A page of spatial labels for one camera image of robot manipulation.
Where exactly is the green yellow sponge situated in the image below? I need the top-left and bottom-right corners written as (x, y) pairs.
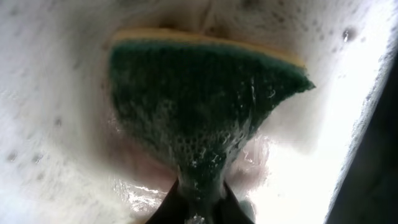
top-left (108, 28), bottom-right (314, 223)

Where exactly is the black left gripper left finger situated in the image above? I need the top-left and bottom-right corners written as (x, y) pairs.
top-left (146, 179), bottom-right (188, 224)

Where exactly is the rectangular black sponge tray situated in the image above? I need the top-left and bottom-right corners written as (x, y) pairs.
top-left (1, 0), bottom-right (397, 223)

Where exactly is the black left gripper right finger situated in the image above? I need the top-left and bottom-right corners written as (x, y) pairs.
top-left (214, 182), bottom-right (254, 224)

